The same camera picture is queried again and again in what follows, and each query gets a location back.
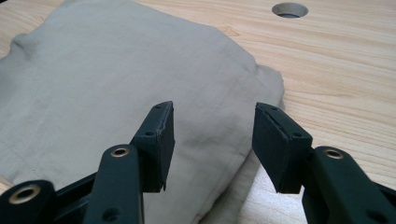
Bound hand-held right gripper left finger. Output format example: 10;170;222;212
82;100;176;224

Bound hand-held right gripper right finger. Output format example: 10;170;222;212
251;102;396;224

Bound beige drawstring shorts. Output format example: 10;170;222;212
0;0;286;224

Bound round table cable grommet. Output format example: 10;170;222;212
271;2;309;20

